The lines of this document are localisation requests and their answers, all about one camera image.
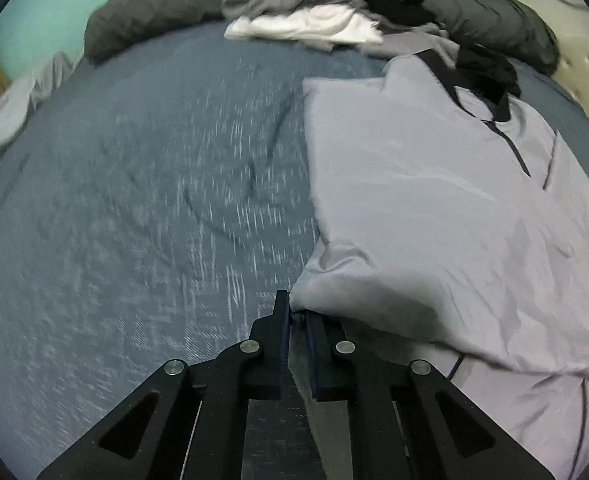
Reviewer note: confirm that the light grey blanket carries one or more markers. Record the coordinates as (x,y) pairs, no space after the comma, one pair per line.
(26,94)

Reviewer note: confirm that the light grey zip jacket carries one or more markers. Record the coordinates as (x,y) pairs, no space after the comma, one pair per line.
(462,230)

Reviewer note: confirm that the dark grey rolled duvet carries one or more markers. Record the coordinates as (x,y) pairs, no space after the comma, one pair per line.
(119,24)

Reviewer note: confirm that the white garment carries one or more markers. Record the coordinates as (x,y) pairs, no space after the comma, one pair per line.
(328,24)

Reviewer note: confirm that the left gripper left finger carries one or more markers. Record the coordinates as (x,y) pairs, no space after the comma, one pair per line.
(186,421)

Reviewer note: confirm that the blue bed sheet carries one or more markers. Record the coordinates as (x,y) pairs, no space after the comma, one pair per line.
(150,209)

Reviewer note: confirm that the black garment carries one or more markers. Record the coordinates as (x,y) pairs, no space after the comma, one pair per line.
(456,31)

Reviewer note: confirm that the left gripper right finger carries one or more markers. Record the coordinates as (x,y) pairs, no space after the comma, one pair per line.
(376,419)

